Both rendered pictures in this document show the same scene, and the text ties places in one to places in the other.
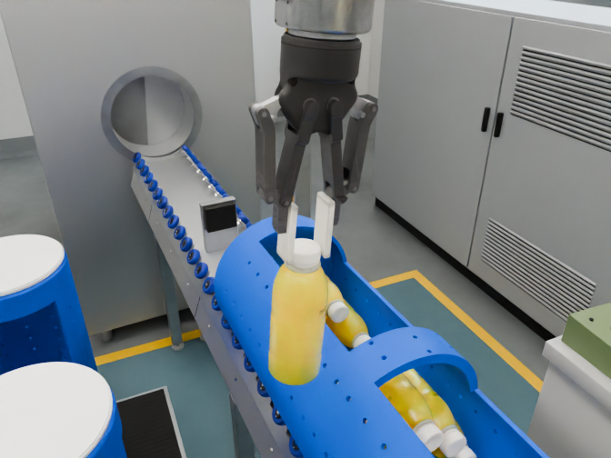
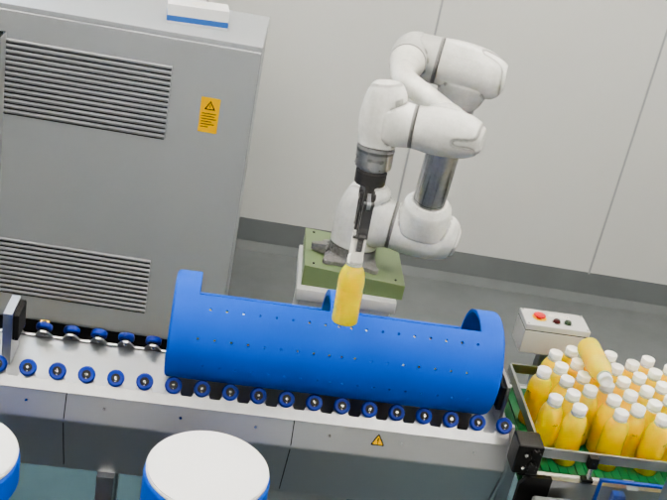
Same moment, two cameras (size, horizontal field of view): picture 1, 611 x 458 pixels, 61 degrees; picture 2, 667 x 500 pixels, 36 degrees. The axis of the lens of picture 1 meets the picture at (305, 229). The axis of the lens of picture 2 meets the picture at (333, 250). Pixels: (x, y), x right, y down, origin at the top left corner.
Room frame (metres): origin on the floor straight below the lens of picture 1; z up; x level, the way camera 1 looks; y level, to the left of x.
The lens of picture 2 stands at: (-0.19, 2.16, 2.52)
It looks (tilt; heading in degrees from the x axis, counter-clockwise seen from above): 26 degrees down; 289
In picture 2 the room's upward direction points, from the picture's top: 11 degrees clockwise
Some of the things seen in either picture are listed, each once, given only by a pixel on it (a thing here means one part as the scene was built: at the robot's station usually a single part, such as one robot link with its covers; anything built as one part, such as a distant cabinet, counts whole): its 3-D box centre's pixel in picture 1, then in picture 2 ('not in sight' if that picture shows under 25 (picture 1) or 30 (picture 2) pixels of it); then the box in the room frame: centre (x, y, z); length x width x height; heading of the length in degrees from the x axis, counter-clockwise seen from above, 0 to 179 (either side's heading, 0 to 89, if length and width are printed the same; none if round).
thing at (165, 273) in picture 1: (169, 294); not in sight; (1.90, 0.62, 0.31); 0.06 x 0.06 x 0.63; 26
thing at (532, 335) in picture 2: not in sight; (550, 332); (0.05, -0.70, 1.05); 0.20 x 0.10 x 0.10; 26
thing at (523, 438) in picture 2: not in sight; (524, 453); (-0.02, -0.19, 0.95); 0.10 x 0.07 x 0.10; 116
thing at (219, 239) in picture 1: (220, 225); (14, 329); (1.30, 0.25, 1.00); 0.10 x 0.04 x 0.15; 116
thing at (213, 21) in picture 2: not in sight; (198, 13); (1.80, -1.44, 1.48); 0.24 x 0.12 x 0.08; 32
